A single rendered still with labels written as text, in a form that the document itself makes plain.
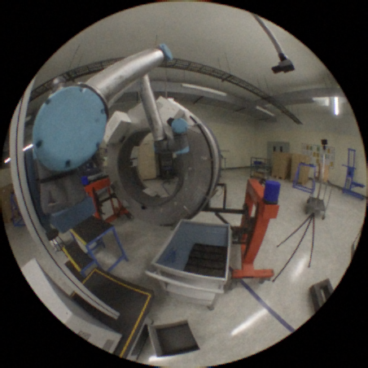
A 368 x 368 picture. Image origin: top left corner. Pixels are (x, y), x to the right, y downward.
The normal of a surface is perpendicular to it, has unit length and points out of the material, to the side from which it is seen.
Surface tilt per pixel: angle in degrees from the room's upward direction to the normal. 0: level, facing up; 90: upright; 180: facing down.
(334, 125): 90
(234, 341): 0
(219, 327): 0
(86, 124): 94
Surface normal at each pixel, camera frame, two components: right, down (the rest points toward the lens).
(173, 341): -0.05, -0.96
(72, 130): 0.90, 0.14
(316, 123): -0.94, 0.14
